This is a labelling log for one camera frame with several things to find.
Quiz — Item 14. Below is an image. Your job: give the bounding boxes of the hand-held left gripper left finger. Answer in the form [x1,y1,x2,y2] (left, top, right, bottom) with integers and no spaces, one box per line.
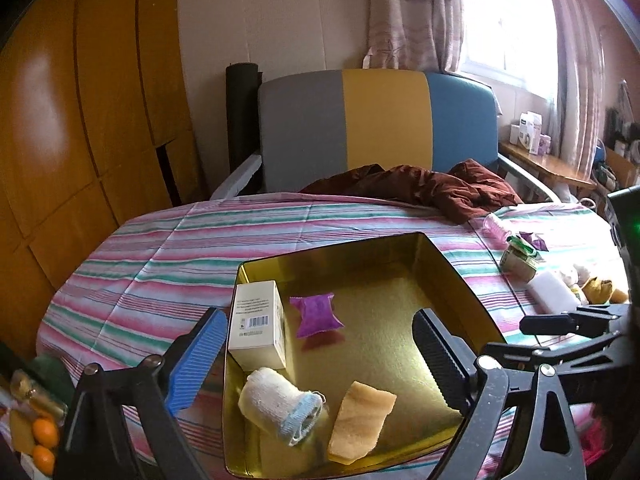
[54,306,229,480]

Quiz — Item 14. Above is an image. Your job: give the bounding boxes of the yellow folded cloth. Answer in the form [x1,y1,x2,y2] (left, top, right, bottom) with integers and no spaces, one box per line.
[327,381,397,463]

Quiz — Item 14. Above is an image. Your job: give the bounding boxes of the black rolled yoga mat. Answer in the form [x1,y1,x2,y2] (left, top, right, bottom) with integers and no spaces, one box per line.
[225,63,263,191]

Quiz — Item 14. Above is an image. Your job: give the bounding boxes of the pink patterned curtain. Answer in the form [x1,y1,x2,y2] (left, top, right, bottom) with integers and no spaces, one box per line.
[542,0,608,176]
[362,0,466,73]

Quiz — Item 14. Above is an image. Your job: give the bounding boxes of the white rolled sock blue cuff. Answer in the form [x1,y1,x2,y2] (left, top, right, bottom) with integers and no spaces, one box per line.
[238,367,327,447]

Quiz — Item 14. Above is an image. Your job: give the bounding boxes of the wooden side table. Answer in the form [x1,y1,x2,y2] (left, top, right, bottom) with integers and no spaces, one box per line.
[500,140,598,191]

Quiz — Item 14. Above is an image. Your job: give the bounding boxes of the small purple snack packet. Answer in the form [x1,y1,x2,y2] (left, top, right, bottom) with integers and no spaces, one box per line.
[289,291,346,339]

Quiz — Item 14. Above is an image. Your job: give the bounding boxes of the white bed rail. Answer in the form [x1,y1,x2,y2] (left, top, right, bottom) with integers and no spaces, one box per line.
[497,152,571,203]
[210,152,263,200]

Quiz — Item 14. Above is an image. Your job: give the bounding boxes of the yellow plush toy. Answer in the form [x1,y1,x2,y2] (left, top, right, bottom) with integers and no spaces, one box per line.
[570,275,630,306]

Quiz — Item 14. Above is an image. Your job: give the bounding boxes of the cream carton box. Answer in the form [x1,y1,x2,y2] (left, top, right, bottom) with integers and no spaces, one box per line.
[227,280,287,372]

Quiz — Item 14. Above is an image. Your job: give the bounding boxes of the brown crumpled garment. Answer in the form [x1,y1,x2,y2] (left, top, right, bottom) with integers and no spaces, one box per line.
[299,158,523,224]

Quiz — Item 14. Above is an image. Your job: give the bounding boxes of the green labelled snack packet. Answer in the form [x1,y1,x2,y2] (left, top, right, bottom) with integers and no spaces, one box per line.
[500,235,543,281]

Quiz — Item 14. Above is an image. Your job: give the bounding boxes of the purple cartoon snack packet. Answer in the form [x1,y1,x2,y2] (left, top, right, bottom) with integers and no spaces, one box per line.
[517,231,550,253]

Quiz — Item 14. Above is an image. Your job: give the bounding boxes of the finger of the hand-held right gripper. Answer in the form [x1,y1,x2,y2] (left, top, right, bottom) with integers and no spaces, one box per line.
[481,332,640,386]
[519,303,631,338]

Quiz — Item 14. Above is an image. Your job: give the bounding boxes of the white product box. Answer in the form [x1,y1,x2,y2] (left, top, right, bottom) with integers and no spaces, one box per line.
[510,112,543,153]

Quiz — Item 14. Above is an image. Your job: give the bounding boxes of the wooden wardrobe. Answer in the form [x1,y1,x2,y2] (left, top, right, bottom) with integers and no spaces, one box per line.
[0,0,208,361]

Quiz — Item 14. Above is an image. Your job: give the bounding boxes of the pink cloth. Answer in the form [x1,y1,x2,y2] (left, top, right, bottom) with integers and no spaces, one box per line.
[575,405,616,466]

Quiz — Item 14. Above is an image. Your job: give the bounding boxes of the cardboard box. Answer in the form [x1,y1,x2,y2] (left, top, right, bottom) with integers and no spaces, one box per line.
[602,147,640,188]

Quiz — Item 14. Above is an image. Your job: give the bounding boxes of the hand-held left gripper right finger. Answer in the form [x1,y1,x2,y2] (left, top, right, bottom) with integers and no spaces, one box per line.
[411,308,586,480]

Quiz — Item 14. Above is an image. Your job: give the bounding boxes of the dark green cloth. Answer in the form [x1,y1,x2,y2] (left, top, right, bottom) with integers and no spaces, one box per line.
[30,355,76,401]

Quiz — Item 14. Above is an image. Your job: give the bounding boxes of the gold metal tin box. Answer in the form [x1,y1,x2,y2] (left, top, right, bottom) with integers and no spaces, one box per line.
[221,232,508,480]

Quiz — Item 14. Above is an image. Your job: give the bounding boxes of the orange fruit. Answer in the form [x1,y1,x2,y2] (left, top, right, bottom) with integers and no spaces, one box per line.
[31,445,56,476]
[31,419,60,448]

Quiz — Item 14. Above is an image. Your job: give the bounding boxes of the small white plush toy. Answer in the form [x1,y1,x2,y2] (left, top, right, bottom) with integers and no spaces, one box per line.
[557,262,593,293]

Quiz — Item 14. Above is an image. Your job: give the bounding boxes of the window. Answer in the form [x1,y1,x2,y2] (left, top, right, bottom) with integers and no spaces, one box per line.
[457,0,558,98]

